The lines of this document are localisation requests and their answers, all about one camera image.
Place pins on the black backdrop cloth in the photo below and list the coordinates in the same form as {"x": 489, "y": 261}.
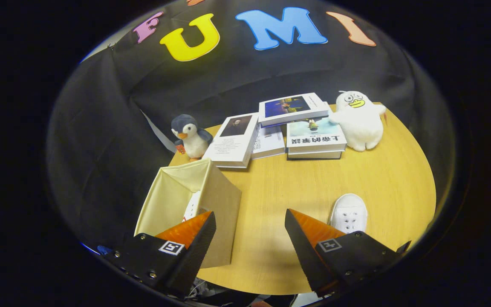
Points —
{"x": 228, "y": 81}

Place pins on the penguin plush toy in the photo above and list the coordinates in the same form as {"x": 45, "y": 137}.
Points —
{"x": 194, "y": 140}

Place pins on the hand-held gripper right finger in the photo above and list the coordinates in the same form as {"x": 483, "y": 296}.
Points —
{"x": 307, "y": 260}

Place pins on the white duck plush toy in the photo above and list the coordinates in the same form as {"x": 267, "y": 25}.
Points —
{"x": 358, "y": 128}

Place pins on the white book with text cover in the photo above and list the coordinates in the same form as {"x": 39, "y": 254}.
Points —
{"x": 269, "y": 143}

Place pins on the book with portrait cover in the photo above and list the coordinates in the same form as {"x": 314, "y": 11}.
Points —
{"x": 232, "y": 143}

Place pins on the thick book pale blue cover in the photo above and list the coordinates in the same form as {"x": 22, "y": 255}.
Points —
{"x": 313, "y": 136}

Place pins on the beige fabric storage box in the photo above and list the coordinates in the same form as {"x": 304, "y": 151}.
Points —
{"x": 220, "y": 204}

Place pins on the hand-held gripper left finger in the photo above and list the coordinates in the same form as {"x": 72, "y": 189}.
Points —
{"x": 194, "y": 260}

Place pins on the white canvas shoe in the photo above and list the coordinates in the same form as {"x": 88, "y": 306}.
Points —
{"x": 348, "y": 213}
{"x": 192, "y": 207}

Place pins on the book with blue picture cover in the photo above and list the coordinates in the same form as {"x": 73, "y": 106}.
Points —
{"x": 292, "y": 106}

